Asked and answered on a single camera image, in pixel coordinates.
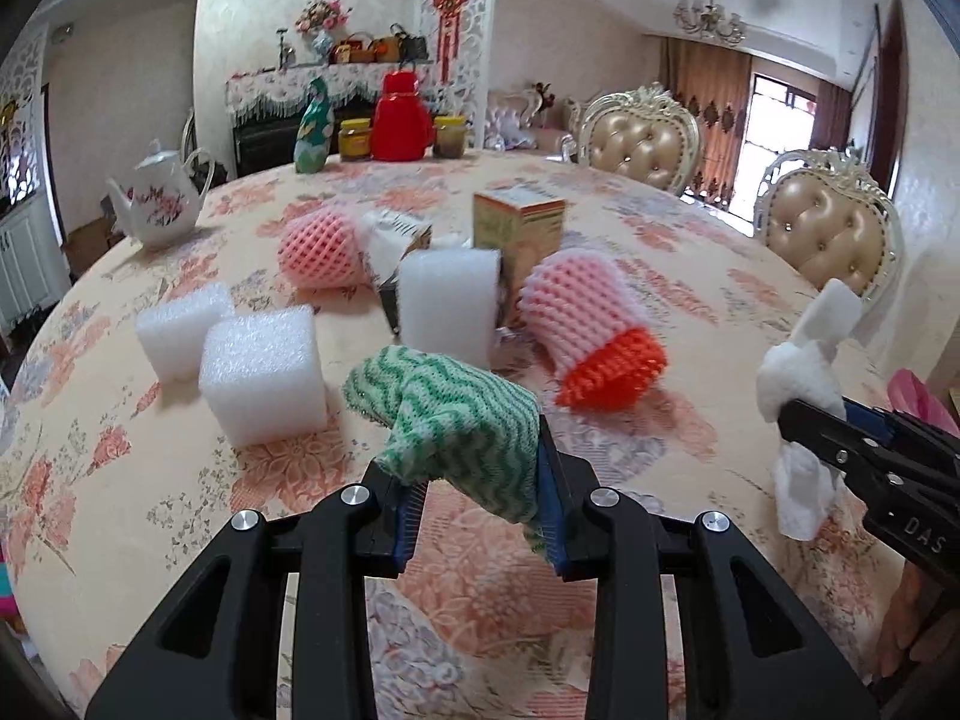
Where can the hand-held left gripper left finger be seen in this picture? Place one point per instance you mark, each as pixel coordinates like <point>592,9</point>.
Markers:
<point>409,532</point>

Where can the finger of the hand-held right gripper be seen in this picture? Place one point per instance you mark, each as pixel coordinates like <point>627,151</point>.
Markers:
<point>870,424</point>
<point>840,456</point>

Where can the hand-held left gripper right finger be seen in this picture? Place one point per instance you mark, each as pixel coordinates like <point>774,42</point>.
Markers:
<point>551,517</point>

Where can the white tissue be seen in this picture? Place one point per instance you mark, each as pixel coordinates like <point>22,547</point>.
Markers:
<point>799,382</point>

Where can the green white wavy cloth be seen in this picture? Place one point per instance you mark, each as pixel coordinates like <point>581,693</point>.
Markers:
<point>450,412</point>

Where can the yellow cardboard box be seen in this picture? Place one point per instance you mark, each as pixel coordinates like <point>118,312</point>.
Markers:
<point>525,232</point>

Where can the black white retail package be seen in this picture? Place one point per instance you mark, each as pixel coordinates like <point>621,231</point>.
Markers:
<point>401,229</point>

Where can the pink plastic bag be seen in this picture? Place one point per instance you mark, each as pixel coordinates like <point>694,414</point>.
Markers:
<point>919,397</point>

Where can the gold tufted dining chair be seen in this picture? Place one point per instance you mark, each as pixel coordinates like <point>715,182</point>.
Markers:
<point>637,146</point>
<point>825,232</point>

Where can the pink orange foam fruit net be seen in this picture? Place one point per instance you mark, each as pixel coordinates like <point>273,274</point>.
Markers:
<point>585,315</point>

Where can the white foam cube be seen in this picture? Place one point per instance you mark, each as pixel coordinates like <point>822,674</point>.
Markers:
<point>262,375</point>
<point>180,326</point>
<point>448,307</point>

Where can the glass balcony door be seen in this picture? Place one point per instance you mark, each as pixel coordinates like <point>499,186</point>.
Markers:
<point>776,142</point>

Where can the brown wooden door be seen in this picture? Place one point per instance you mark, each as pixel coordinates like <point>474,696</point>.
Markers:
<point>892,90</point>

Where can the brown patterned curtain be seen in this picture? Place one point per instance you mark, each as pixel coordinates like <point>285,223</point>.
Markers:
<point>701,101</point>

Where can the dark glass jar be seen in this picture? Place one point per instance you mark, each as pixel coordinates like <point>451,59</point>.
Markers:
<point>448,136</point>

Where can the yellow glass jar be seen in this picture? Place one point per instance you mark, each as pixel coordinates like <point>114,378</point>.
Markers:
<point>355,141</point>

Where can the white tufted sofa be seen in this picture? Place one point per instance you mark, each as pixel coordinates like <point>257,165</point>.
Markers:
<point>517,120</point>

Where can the green peacock vase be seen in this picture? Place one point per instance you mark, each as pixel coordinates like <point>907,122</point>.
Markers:
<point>313,131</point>

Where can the red thermos jug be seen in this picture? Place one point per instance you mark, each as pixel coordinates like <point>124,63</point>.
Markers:
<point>401,120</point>

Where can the white floral teapot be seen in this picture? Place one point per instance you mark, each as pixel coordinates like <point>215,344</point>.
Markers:
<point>159,202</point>

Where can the dried flower arrangement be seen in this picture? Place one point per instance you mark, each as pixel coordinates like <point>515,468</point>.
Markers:
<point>541,94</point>

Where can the crystal chandelier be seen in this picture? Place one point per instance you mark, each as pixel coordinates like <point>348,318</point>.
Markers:
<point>709,15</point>

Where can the dark sideboard with lace cloth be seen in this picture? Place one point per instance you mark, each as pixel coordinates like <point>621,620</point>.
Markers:
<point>262,101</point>

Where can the white cabinet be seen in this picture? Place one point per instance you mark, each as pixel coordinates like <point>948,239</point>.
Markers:
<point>22,255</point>

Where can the orange gift basket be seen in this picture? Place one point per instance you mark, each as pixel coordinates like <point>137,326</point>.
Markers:
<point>386,51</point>

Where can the woven gift basket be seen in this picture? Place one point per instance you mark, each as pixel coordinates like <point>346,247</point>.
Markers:
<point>352,51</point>

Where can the black handbag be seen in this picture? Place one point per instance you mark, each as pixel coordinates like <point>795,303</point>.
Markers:
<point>411,46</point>

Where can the dark candlestick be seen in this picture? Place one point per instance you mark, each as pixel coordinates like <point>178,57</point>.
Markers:
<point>285,49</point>

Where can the pink flower bouquet vase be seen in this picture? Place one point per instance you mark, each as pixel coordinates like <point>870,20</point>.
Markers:
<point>322,19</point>

